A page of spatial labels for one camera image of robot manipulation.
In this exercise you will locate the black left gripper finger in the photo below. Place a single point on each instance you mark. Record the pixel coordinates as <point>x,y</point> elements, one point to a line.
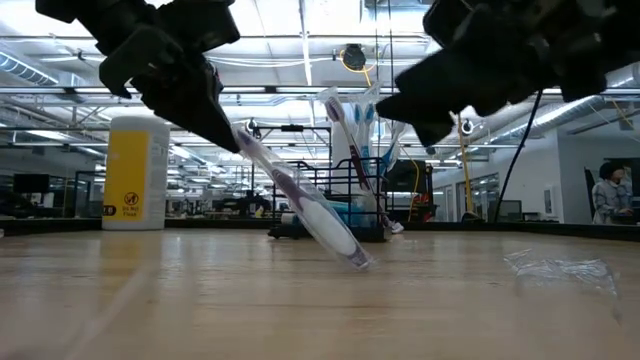
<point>195,105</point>

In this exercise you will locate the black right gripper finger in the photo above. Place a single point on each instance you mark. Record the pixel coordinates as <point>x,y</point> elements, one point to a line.
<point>437,130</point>
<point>445,90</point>

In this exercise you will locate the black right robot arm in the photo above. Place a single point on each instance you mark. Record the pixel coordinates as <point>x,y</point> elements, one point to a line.
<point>627,30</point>

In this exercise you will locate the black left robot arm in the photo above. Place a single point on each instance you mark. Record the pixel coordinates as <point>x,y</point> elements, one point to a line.
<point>65,7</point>

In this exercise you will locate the small round ceiling reel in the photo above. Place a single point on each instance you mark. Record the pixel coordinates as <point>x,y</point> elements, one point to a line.
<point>467,127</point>
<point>251,127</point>

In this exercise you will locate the yellow white wipes canister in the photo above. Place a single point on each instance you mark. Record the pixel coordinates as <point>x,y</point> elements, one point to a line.
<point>135,175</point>

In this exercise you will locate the black monitor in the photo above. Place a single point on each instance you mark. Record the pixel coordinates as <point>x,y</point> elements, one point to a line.
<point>30,183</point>

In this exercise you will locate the person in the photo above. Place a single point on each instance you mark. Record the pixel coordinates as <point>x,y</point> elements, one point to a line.
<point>610,197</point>

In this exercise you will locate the empty clear plastic wrapper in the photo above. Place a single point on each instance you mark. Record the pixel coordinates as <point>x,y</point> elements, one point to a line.
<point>565,272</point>

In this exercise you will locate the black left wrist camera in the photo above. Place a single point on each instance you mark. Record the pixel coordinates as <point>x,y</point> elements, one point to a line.
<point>200,25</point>

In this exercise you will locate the black table frame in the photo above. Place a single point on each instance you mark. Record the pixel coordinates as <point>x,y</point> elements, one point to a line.
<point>50,226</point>

